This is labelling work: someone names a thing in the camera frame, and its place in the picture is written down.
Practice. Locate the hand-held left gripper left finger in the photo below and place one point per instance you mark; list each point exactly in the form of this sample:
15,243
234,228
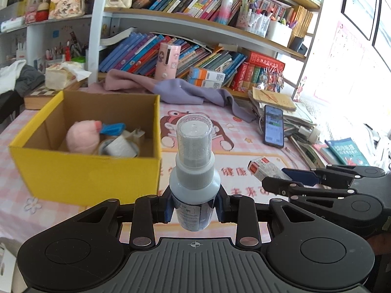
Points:
167,209

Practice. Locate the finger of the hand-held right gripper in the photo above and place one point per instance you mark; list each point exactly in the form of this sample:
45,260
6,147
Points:
305,189
301,175

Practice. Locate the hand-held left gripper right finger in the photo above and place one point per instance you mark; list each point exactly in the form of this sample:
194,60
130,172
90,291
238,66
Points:
220,210

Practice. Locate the white spray bottle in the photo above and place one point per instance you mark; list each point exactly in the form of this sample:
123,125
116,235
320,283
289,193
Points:
194,189

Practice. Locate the small red white box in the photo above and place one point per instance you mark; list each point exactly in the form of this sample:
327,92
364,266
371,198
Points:
262,168

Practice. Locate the white power adapter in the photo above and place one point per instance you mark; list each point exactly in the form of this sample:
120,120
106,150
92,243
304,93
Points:
120,146

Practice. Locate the white charger plug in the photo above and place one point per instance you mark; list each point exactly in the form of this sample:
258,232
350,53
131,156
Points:
136,136

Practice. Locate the yellow cardboard box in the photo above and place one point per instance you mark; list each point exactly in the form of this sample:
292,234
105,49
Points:
91,177

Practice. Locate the yellow tape roll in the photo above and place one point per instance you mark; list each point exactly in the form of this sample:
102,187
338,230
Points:
101,149

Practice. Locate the blue wrapper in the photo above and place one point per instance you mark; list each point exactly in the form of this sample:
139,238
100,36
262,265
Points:
114,128

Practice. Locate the pink plush toy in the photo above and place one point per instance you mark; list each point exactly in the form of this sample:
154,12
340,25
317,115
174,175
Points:
81,137

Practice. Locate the row of stationery items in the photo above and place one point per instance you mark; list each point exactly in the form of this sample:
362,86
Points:
65,50

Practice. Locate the pink paperback book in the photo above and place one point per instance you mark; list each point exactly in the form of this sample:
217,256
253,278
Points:
326,155

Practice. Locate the white bulky plug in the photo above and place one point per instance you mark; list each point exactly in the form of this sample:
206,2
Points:
310,133

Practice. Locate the teal workbook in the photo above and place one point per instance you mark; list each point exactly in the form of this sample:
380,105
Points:
348,152

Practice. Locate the black smartphone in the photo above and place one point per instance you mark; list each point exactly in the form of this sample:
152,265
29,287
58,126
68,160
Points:
273,128

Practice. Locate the pile of papers and workbooks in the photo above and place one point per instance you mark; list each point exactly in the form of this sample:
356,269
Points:
299,116

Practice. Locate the brown kraft envelope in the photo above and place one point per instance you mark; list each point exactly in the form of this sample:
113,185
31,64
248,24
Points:
273,99

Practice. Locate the bunch of colourful charms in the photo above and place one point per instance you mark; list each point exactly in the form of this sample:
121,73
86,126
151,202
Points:
273,81

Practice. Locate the red boxed book set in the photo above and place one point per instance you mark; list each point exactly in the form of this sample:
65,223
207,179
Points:
244,77

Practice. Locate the purple cloth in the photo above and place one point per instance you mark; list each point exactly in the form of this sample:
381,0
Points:
183,91

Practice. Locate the thick red dictionary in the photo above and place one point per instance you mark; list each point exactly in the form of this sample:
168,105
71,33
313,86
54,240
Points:
267,61

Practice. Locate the orange blue white carton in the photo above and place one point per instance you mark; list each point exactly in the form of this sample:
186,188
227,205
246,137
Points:
204,84
207,74

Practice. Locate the black small device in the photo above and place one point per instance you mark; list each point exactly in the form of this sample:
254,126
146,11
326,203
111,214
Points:
298,45

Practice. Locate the white pen holder box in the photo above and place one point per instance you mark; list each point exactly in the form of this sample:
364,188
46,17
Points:
279,35

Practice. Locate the pink cartoon tumbler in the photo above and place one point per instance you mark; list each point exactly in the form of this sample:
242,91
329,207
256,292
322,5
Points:
166,62

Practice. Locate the row of yellow books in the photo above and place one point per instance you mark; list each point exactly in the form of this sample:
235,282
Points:
302,21

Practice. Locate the row of blue picture books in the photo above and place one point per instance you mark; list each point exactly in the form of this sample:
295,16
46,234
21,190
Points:
128,53

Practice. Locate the clear cup of pens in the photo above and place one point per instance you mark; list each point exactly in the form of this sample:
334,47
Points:
252,18

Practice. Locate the wooden chessboard box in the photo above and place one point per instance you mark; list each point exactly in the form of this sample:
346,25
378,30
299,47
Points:
39,97

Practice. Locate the black framed picture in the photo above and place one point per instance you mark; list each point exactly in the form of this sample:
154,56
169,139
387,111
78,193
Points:
360,3
383,27

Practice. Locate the cream tissue pouch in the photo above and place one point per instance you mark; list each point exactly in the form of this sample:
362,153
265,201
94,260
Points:
61,76

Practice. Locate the open white book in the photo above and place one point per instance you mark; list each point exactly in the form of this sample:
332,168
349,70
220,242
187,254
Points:
117,36

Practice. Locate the pastel gradient bottle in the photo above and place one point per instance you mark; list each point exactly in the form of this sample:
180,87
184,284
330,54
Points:
226,6

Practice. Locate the white wooden bookshelf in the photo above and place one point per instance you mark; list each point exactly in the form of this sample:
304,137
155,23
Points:
94,36

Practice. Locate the pile of clothes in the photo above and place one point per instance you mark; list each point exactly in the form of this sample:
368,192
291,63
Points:
18,79

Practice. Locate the white side shelf unit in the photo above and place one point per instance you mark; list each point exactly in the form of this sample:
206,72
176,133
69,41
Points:
33,42

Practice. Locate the red small dolls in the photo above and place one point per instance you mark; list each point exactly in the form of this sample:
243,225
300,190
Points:
36,12

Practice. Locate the white tissue pack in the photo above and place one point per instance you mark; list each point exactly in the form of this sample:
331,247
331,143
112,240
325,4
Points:
12,24

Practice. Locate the alphabet wall poster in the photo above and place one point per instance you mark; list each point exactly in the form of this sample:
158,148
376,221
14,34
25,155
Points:
339,52

